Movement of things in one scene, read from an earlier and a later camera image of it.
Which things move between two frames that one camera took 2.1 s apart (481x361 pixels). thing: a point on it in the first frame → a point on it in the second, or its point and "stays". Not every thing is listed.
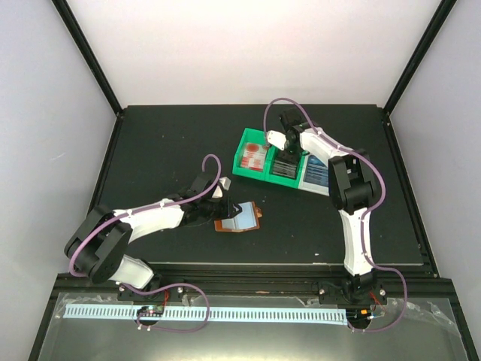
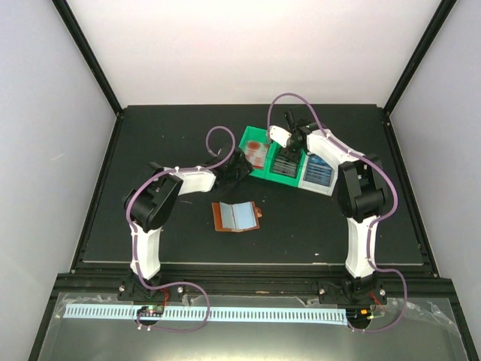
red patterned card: (254, 156) stays
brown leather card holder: (246, 219) stays
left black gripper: (228, 210) → (246, 168)
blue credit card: (316, 172) stays
